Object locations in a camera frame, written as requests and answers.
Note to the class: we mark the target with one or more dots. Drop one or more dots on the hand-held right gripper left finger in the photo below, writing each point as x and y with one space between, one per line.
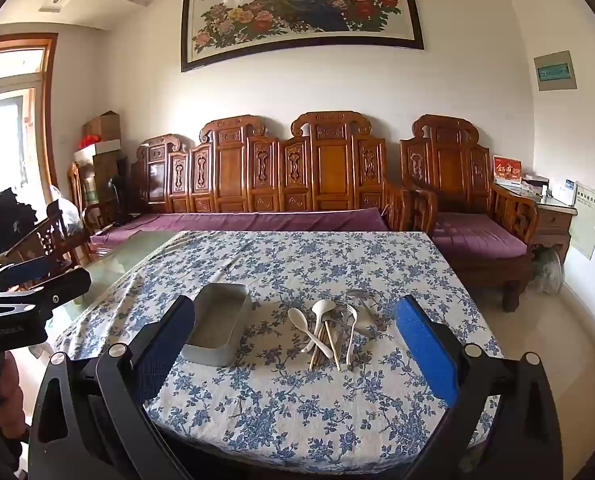
170 350

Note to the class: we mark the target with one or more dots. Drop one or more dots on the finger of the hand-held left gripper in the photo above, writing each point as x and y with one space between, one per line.
62 282
24 270

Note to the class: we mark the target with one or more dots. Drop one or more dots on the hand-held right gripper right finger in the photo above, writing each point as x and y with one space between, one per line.
427 350

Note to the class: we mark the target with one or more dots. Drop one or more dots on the metal tin box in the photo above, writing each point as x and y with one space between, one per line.
212 332

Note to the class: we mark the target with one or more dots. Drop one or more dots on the white plastic fork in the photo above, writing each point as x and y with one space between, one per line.
350 345

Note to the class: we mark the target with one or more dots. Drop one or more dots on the wooden chopstick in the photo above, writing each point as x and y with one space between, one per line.
333 347
319 352
323 345
316 357

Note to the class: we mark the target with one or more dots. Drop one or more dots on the white ceramic spoon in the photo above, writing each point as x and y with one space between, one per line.
323 306
297 316

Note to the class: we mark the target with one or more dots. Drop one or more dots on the person's left forearm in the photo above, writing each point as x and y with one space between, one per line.
12 390

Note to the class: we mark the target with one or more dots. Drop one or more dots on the wooden dining chair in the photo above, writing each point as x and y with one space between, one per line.
47 240

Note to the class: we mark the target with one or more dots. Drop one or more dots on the black fluffy garment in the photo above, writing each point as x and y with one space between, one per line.
4 220

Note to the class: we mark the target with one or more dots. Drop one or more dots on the white plastic bag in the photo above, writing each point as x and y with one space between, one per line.
69 210

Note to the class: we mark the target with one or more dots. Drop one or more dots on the green and white carton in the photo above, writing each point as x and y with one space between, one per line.
92 190

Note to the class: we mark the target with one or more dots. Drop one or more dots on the carved wooden chair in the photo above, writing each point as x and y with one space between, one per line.
74 185

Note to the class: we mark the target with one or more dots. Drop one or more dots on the black desk lamp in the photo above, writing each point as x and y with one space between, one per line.
114 185

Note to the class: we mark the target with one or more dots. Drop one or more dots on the brown cardboard box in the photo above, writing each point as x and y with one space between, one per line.
109 175

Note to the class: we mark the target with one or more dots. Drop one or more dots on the purple armchair cushion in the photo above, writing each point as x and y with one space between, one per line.
477 235

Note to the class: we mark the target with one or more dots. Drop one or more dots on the blue floral tablecloth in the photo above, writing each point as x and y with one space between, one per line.
297 400

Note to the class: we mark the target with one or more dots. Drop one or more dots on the white flat box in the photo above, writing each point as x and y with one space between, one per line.
107 149

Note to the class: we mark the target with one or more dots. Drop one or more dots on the red paper decoration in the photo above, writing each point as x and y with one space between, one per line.
89 141

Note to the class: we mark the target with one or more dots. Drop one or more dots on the long purple sofa cushion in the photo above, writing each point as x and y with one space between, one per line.
237 221

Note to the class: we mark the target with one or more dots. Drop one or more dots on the small cardboard box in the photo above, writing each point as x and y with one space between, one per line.
104 127

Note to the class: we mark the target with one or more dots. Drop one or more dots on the wooden side table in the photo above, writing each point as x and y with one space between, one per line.
552 222

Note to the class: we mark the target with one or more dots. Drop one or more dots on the carved wooden sofa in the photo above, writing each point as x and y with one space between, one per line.
232 170

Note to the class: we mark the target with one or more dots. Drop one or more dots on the carved wooden armchair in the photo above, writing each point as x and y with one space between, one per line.
447 160

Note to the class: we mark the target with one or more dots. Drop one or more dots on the red printed box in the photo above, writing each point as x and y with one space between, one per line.
507 170

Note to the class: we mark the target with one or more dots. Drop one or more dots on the tissue box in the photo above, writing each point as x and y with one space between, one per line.
532 182

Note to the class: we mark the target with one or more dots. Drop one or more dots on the white tabletop device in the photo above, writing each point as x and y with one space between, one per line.
562 192

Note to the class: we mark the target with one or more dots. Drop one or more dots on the framed peacock flower painting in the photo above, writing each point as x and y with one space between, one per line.
302 10

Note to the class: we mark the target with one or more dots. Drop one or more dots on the wooden door frame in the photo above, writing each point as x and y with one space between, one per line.
49 110

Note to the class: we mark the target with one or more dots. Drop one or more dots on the grey wall panel box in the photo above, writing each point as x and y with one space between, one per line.
555 72

